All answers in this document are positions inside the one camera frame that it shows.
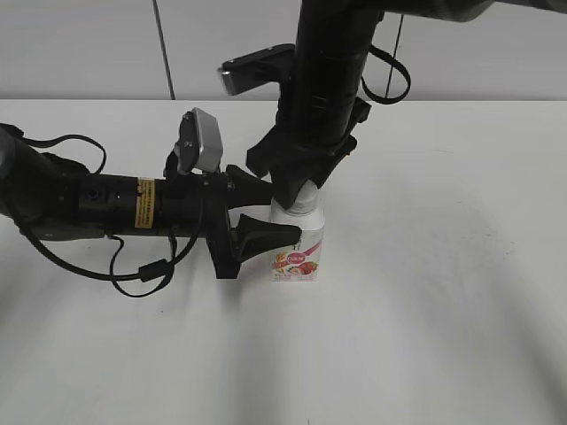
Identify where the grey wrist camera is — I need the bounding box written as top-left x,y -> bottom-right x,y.
173,107 -> 223,175
218,43 -> 295,96

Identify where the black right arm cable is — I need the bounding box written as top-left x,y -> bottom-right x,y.
361,12 -> 412,105

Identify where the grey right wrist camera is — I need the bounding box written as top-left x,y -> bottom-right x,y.
218,43 -> 295,96

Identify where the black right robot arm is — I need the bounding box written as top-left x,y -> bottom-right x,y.
230,1 -> 492,208

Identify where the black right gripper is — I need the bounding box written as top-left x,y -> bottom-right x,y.
245,97 -> 370,209

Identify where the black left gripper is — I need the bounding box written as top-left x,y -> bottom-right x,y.
157,165 -> 301,280

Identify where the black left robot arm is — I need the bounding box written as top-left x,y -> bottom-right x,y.
1,124 -> 301,279

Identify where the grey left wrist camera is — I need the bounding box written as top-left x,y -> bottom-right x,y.
173,107 -> 223,175

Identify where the white yogurt drink bottle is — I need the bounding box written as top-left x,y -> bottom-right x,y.
269,201 -> 325,282

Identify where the white ribbed screw cap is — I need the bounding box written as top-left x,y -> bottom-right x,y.
287,180 -> 319,215

